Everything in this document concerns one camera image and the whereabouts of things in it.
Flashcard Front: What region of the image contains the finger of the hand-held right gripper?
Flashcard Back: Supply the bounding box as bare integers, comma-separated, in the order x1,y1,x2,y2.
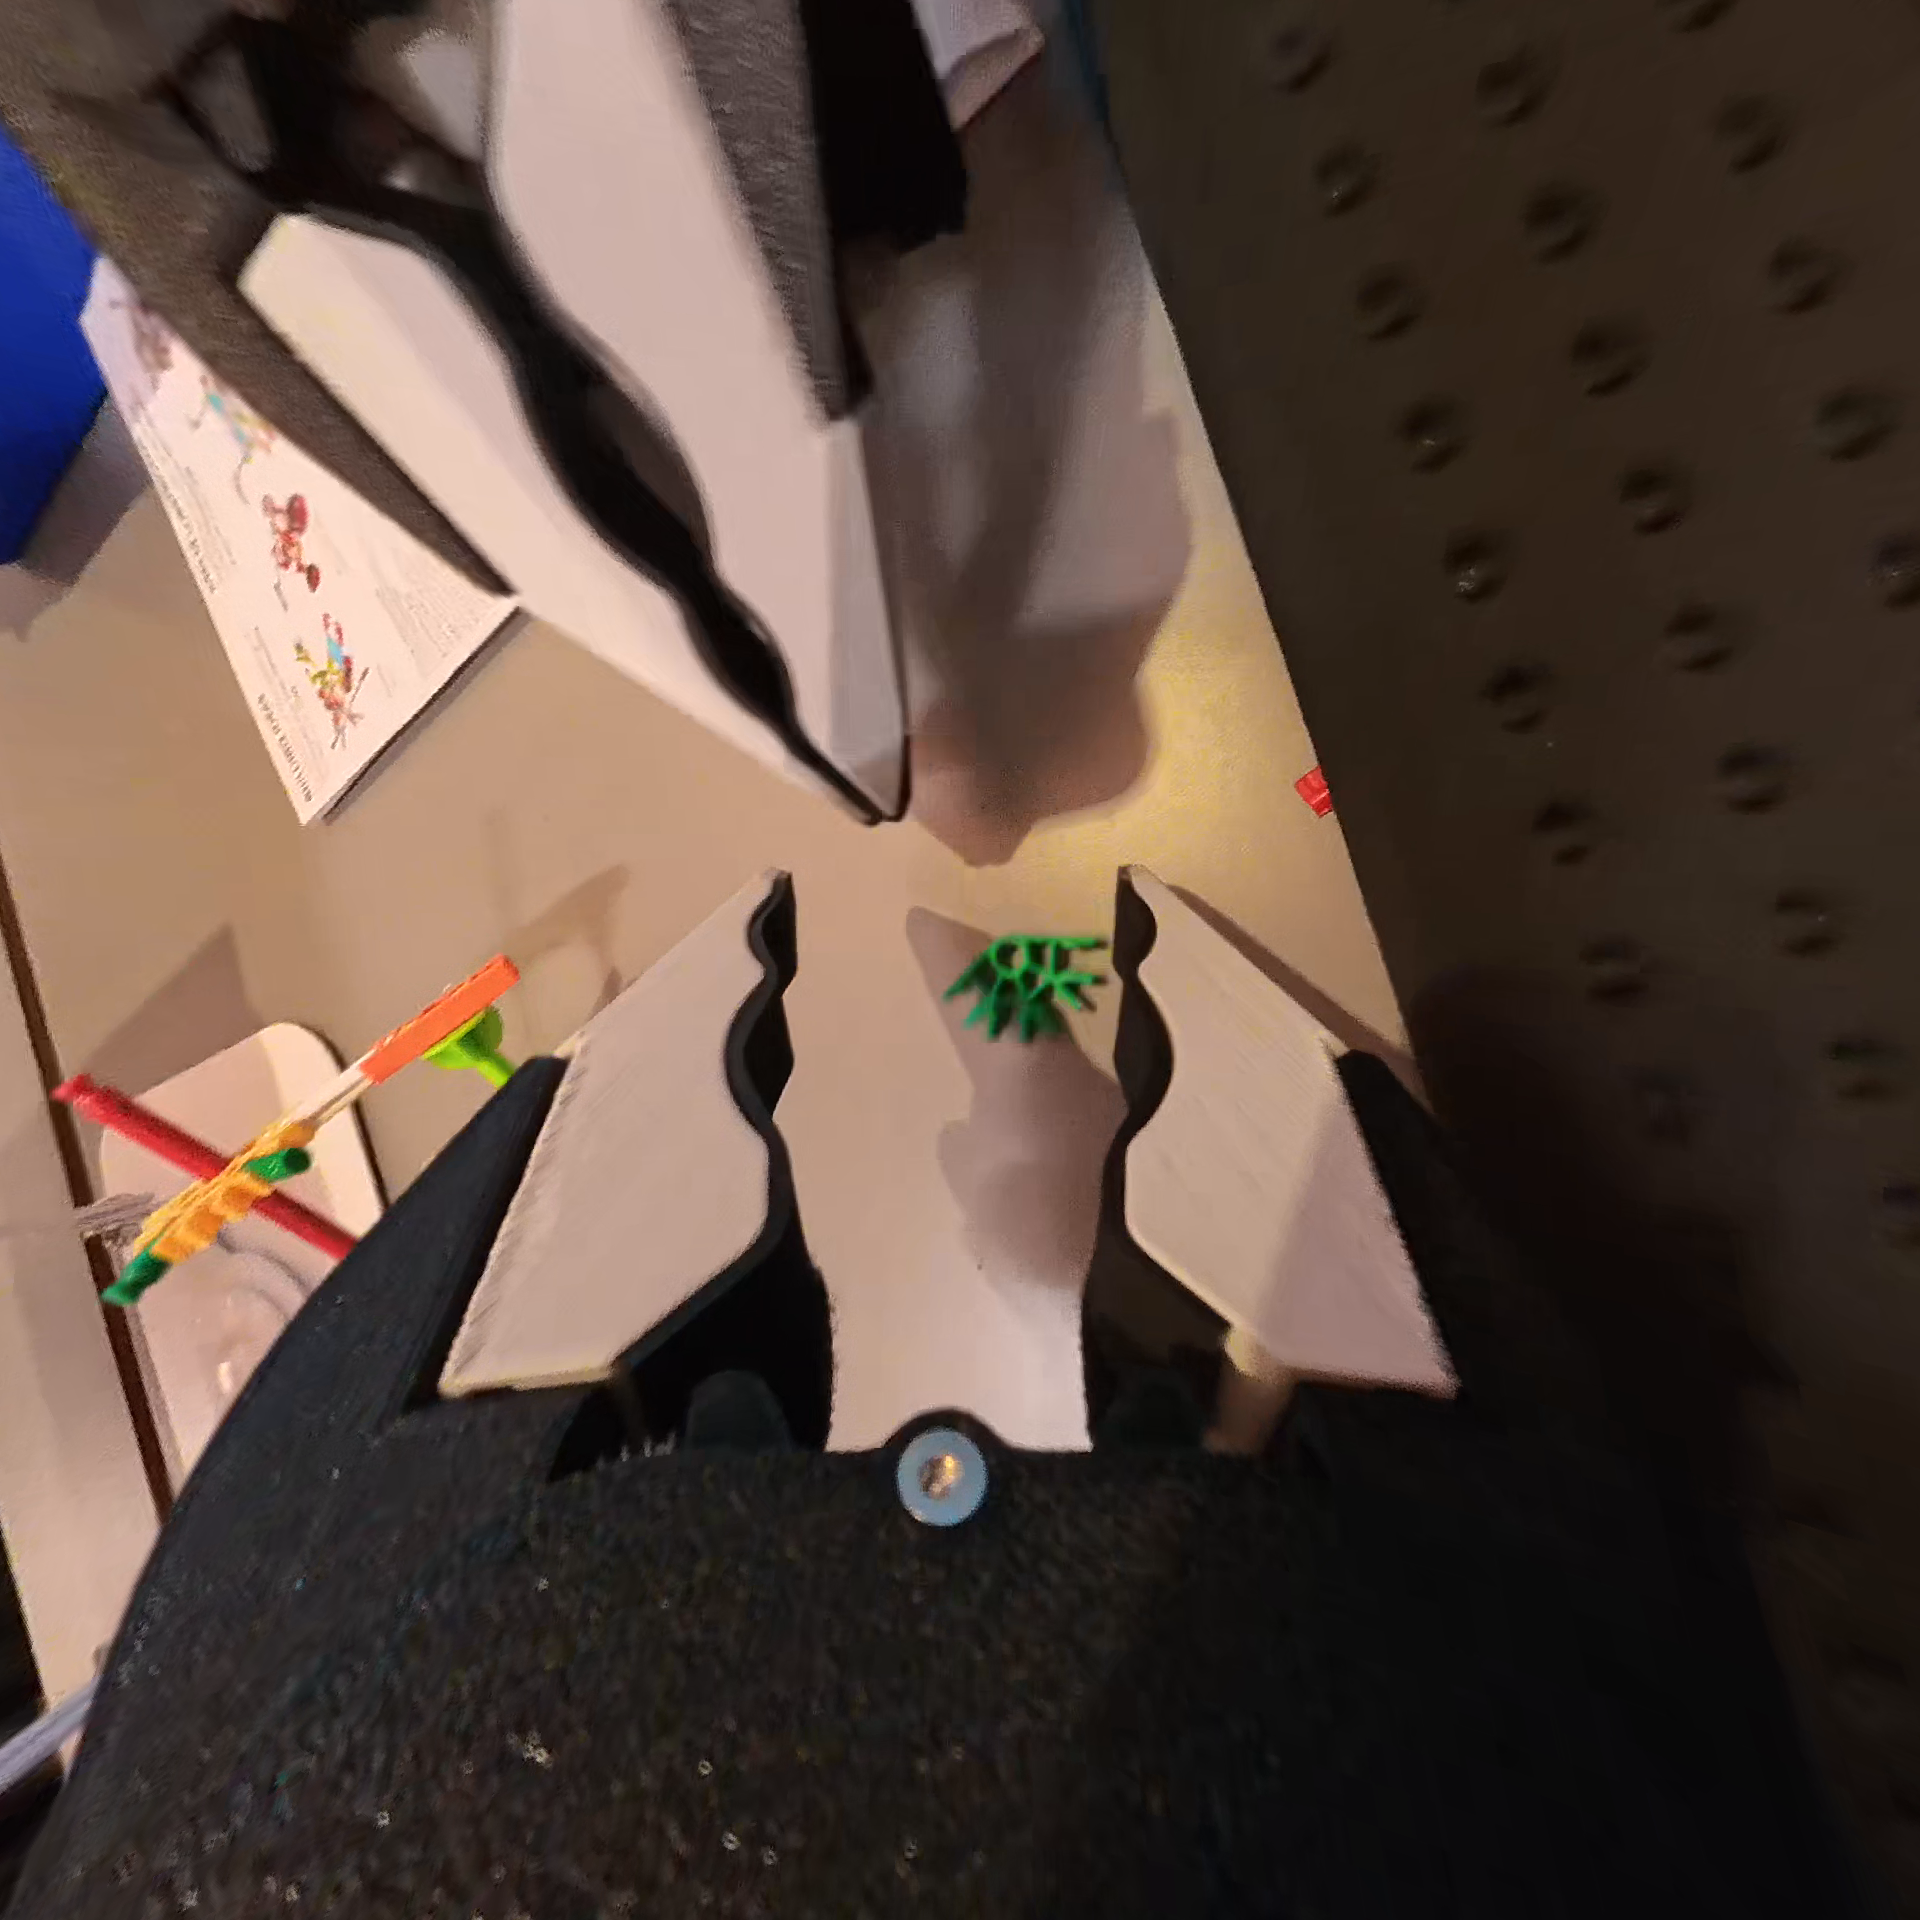
238,210,891,824
478,0,910,818

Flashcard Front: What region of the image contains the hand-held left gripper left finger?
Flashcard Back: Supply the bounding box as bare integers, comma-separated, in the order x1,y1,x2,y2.
439,870,800,1391

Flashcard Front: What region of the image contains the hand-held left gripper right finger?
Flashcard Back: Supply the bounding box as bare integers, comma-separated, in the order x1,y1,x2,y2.
1113,864,1460,1453

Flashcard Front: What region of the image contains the green connector piece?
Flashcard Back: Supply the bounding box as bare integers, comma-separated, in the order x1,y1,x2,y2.
943,935,1110,1043

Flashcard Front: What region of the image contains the colourful construction toy model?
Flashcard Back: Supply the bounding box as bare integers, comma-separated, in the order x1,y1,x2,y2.
54,957,524,1307

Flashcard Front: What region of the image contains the blue bin with papers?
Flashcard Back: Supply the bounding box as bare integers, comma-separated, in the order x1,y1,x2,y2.
0,129,110,564

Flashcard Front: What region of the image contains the illustrated instruction booklet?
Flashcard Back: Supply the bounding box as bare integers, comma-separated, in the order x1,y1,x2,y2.
83,263,524,824

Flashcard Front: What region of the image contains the white document stand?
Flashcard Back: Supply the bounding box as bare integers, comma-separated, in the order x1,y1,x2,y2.
97,1021,385,1472

